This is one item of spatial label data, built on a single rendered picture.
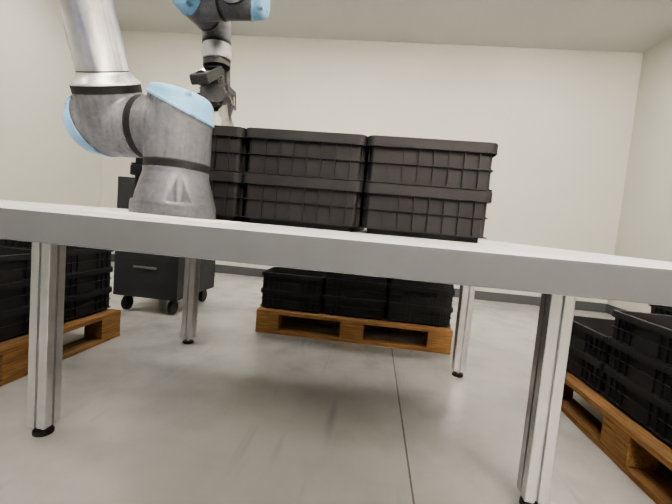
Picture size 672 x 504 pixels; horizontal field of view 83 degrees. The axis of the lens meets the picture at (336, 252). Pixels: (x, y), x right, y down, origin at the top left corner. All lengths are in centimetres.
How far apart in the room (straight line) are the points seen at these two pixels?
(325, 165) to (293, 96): 385
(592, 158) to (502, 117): 105
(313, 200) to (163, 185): 37
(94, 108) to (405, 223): 66
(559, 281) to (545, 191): 435
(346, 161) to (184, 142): 38
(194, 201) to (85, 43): 31
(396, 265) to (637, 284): 26
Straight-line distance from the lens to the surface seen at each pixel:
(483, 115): 476
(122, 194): 291
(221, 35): 119
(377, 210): 93
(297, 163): 96
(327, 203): 94
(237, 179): 99
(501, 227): 466
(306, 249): 45
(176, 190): 73
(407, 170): 94
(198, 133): 75
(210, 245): 48
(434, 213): 93
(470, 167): 96
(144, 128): 77
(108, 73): 84
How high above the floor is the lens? 72
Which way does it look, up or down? 4 degrees down
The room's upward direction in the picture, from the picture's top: 5 degrees clockwise
